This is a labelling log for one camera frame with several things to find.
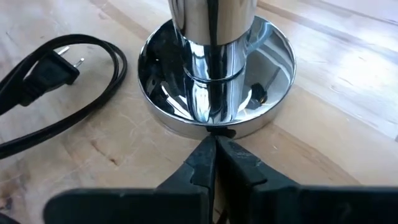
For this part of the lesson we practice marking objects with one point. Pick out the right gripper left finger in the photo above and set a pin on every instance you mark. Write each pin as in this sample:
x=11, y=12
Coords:
x=192, y=186

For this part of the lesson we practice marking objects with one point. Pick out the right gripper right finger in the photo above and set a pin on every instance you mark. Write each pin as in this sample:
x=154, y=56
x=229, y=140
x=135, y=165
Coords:
x=245, y=183

